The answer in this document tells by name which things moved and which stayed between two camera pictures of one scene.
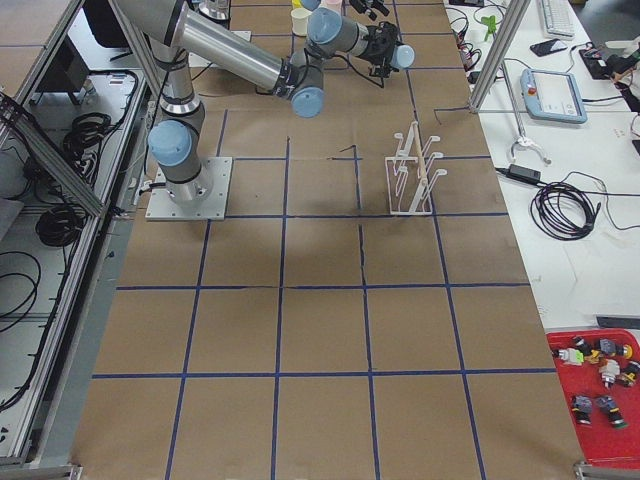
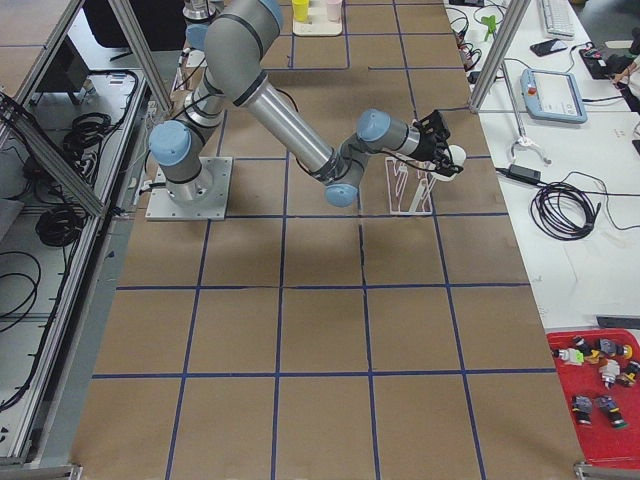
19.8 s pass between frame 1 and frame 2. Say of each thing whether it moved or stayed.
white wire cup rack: stayed
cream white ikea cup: moved
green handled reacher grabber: stayed
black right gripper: moved
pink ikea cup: stayed
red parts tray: stayed
